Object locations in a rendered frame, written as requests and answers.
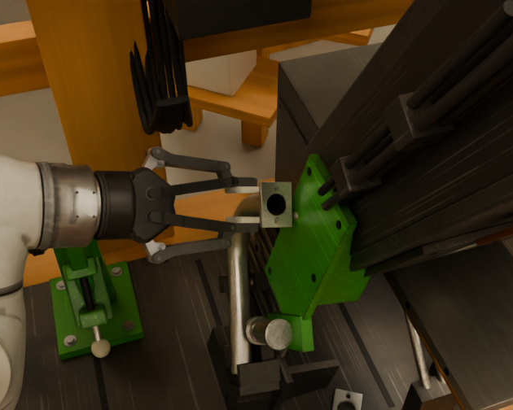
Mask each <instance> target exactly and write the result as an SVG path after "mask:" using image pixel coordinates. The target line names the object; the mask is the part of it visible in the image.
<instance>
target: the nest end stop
mask: <svg viewBox="0 0 513 410"><path fill-rule="evenodd" d="M279 389H280V386H279V382H271V383H266V384H261V385H256V386H247V387H242V388H241V387H239V385H238V381H232V382H227V390H228V391H230V392H233V393H235V394H237V395H239V396H243V395H251V394H256V393H261V392H266V391H272V390H279Z"/></svg>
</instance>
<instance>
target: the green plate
mask: <svg viewBox="0 0 513 410"><path fill-rule="evenodd" d="M330 176H331V175H330V173H329V172H328V171H327V169H326V167H325V165H324V163H323V162H322V160H321V159H320V157H319V155H318V154H310V155H309V158H308V159H307V162H306V165H305V168H304V170H303V172H302V174H301V177H300V180H299V183H298V185H297V187H296V191H295V193H294V195H293V198H292V214H293V212H297V214H298V219H297V220H294V219H293V218H292V227H281V229H280V231H279V233H278V236H277V239H276V242H275V244H274V247H273V250H272V251H271V254H270V257H269V260H268V262H267V265H266V266H265V275H266V276H267V278H268V281H269V283H270V286H271V288H272V291H273V292H274V296H275V298H276V300H277V302H278V305H279V307H280V310H281V312H282V313H283V314H290V315H297V316H301V317H302V320H303V321H304V320H309V319H310V318H311V316H312V315H313V313H314V310H315V308H316V307H317V305H323V304H330V303H343V302H351V301H358V299H359V297H360V296H361V294H362V292H363V290H364V289H365V287H366V284H367V283H368V281H369V280H370V278H371V276H369V277H364V273H365V270H366V268H364V269H360V270H357V271H354V272H353V271H350V268H349V265H350V260H351V255H349V252H350V247H351V242H352V237H353V232H354V230H355V229H356V227H357V220H356V219H355V217H354V215H353V213H352V212H351V210H350V209H349V206H348V204H347V203H346V204H345V205H344V206H340V205H339V204H338V203H337V204H336V205H335V206H333V207H332V208H331V209H329V210H328V211H325V210H323V209H322V204H323V203H324V202H325V201H327V200H328V199H329V198H330V197H331V196H332V195H333V194H334V193H335V192H333V190H332V188H331V189H330V190H329V191H328V192H327V193H326V194H325V195H323V196H321V195H319V194H318V189H319V188H320V187H321V186H322V185H323V184H324V182H325V181H326V180H327V179H328V178H329V177H330Z"/></svg>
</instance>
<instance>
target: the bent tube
mask: <svg viewBox="0 0 513 410"><path fill-rule="evenodd" d="M275 186H277V191H274V187H275ZM259 191H260V193H259V194H252V195H249V196H247V197H246V198H245V199H243V200H242V201H241V203H240V204H239V205H238V206H237V208H236V210H235V213H234V215H233V216H247V217H260V228H280V227H292V183H291V182H264V181H262V182H260V183H259ZM276 218H277V219H278V223H277V224H275V223H274V219H276ZM249 238H250V233H235V234H234V235H233V236H232V239H231V241H232V244H231V246H230V247H229V248H227V278H228V298H229V318H230V357H231V373H233V374H237V364H245V363H250V362H252V344H251V343H250V342H249V341H248V340H247V339H246V338H245V336H244V332H243V328H244V325H245V323H246V321H247V320H248V319H249V318H250V317H251V312H250V294H249V275H248V244H249Z"/></svg>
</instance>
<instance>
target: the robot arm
mask: <svg viewBox="0 0 513 410"><path fill-rule="evenodd" d="M145 156H146V159H145V161H144V163H143V165H142V167H141V168H136V169H135V170H133V171H130V172H126V171H95V172H92V169H91V168H90V167H89V166H88V165H71V164H69V165H67V164H65V163H48V162H43V161H41V162H29V161H23V160H19V159H14V158H12V157H9V156H6V155H0V410H15V406H16V405H17V402H18V399H19V397H20V392H21V388H22V383H23V376H24V359H25V344H26V313H25V305H24V291H23V280H24V266H25V263H26V259H27V256H28V250H32V249H41V250H46V249H48V248H69V247H85V246H88V245H89V244H90V243H91V242H92V240H93V238H94V239H95V240H119V239H132V240H134V241H135V242H139V243H142V244H143V246H144V248H145V250H146V252H147V261H148V262H150V263H154V264H161V263H162V262H164V261H166V260H168V259H169V258H171V257H173V256H176V255H186V254H192V253H197V252H203V251H214V250H219V249H225V248H229V247H230V246H231V244H232V241H231V239H232V236H233V235H234V234H235V233H255V232H257V231H258V223H260V217H247V216H228V217H226V221H219V220H209V219H203V218H198V217H192V216H183V215H177V214H176V212H175V209H174V201H175V195H181V194H190V193H196V192H202V191H207V190H218V189H223V188H225V190H226V193H227V194H259V193H260V191H259V186H257V179H256V178H255V177H234V176H233V175H232V174H231V172H230V164H229V163H228V162H225V161H219V160H213V159H202V158H196V157H190V156H185V155H174V154H171V153H169V152H168V151H166V150H164V149H162V148H160V147H158V146H155V147H152V148H149V149H147V150H146V152H145ZM164 166H166V167H172V168H184V169H190V170H196V171H203V172H215V173H216V174H217V178H218V179H212V180H206V181H196V182H190V183H184V184H178V185H170V184H169V183H168V182H166V181H165V180H164V179H162V178H161V177H159V176H158V175H157V174H156V173H154V172H153V171H152V169H153V168H162V167H164ZM170 225H172V226H179V227H185V228H192V229H202V230H209V231H215V232H219V233H218V235H217V238H209V239H203V240H196V241H190V242H180V243H174V244H168V245H165V244H164V243H162V242H154V241H153V239H154V238H156V237H157V236H158V235H159V234H161V233H162V232H163V231H165V230H166V229H167V228H168V227H169V226H170Z"/></svg>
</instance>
